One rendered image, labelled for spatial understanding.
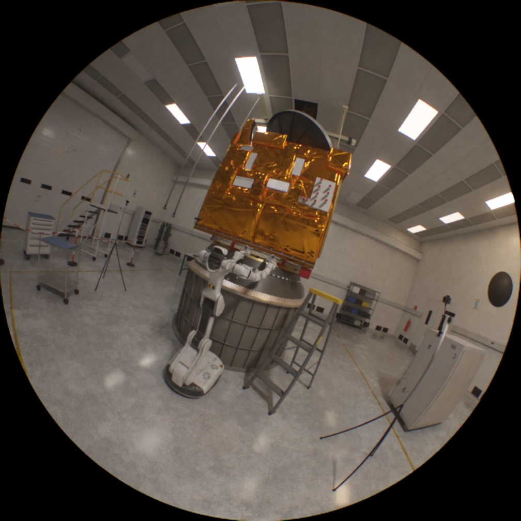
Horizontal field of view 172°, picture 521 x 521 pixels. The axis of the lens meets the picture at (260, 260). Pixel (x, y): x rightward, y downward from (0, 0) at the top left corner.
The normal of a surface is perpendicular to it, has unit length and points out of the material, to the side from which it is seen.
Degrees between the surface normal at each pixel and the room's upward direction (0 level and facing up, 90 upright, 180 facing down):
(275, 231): 88
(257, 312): 90
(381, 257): 90
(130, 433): 0
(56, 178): 90
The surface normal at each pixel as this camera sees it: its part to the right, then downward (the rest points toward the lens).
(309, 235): -0.19, -0.05
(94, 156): 0.93, 0.33
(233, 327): 0.05, 0.05
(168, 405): 0.33, -0.94
